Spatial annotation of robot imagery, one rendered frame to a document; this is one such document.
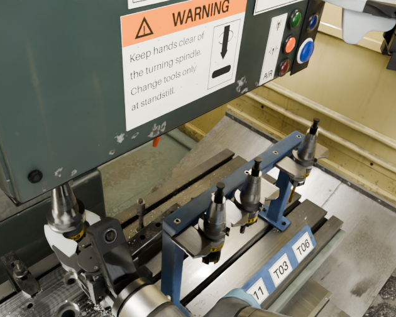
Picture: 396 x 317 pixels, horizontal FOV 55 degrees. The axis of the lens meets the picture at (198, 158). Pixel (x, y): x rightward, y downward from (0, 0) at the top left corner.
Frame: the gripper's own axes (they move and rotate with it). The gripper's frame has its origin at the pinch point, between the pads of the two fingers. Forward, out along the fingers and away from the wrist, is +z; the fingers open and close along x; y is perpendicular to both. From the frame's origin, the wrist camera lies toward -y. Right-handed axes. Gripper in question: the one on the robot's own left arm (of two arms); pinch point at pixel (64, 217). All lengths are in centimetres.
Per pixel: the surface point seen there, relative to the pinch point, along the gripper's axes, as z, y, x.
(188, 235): -15.0, 4.6, 16.5
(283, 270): -25, 33, 45
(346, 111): -8, 14, 101
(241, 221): -19.4, 4.6, 26.8
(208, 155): 35, 50, 81
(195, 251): -18.3, 4.6, 14.8
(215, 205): -17.1, -2.4, 20.5
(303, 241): -24, 32, 56
